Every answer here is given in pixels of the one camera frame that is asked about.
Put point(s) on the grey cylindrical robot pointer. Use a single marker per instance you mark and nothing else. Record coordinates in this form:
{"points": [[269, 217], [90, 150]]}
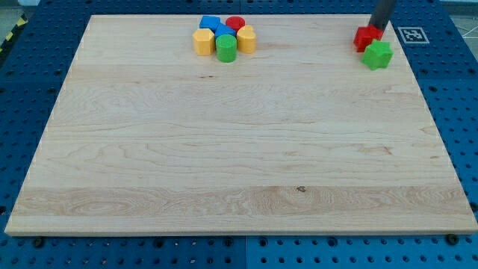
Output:
{"points": [[382, 13]]}

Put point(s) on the blue crescent block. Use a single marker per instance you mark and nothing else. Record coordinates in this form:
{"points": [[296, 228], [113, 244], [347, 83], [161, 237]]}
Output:
{"points": [[223, 29]]}

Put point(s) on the blue cube block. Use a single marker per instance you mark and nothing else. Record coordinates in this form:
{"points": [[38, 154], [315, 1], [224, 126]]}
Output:
{"points": [[210, 22]]}

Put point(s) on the yellow black hazard tape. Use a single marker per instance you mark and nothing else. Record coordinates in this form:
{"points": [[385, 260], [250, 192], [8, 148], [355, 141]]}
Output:
{"points": [[14, 33]]}

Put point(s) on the black white fiducial marker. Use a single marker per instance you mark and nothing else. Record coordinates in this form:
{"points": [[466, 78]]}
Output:
{"points": [[413, 35]]}

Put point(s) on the light wooden board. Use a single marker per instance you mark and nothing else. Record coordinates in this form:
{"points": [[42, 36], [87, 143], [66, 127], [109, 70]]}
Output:
{"points": [[147, 138]]}

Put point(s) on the green star block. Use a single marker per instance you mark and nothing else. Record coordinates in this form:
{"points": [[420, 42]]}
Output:
{"points": [[377, 55]]}

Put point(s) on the red star block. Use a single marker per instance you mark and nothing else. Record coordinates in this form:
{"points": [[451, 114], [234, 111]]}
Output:
{"points": [[365, 36]]}

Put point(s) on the red cylinder block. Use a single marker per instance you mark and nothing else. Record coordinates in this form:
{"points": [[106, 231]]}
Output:
{"points": [[235, 22]]}

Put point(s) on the yellow hexagon block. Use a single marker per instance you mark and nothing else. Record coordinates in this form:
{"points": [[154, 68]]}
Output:
{"points": [[203, 41]]}

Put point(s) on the green cylinder block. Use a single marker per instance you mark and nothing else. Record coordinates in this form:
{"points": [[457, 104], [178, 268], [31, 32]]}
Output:
{"points": [[226, 48]]}

